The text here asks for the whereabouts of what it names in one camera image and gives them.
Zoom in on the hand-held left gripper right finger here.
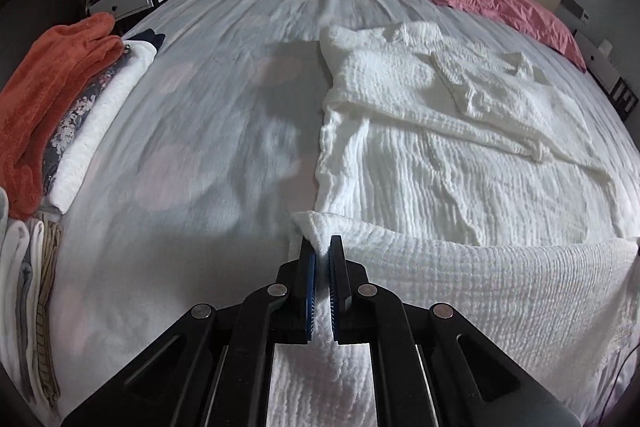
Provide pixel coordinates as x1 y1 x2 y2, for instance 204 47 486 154
327 234 581 427

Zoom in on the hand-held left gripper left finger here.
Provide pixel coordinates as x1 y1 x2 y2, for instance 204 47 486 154
60 234 318 427

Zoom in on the white crinkle cotton garment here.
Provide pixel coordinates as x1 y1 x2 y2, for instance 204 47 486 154
270 21 640 427

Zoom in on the stack of folded clothes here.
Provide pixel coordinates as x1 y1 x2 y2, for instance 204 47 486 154
0 219 48 403

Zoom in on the grey duvet with pink dots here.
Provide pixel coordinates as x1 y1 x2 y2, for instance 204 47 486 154
30 0 640 427

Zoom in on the olive striped folded cloth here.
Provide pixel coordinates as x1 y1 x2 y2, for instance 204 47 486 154
35 217 65 408

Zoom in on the white folded knit cloth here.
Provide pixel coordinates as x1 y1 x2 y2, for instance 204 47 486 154
47 39 158 214

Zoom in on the grey folded cloth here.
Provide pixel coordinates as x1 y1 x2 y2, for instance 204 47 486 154
17 264 38 388

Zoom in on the floral folded cloth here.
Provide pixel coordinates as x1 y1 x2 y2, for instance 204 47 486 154
40 52 133 198

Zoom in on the navy folded cloth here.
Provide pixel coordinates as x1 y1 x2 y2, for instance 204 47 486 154
122 28 167 50

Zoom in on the dark pink pillow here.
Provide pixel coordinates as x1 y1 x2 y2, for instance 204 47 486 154
406 0 587 72

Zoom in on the orange folded towel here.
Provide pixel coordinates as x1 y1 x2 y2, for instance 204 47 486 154
0 12 126 220

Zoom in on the white nightstand with black shelf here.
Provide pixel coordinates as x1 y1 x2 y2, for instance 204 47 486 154
572 29 640 122

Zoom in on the grey wall control panel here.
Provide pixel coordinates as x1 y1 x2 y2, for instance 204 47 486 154
560 0 591 22

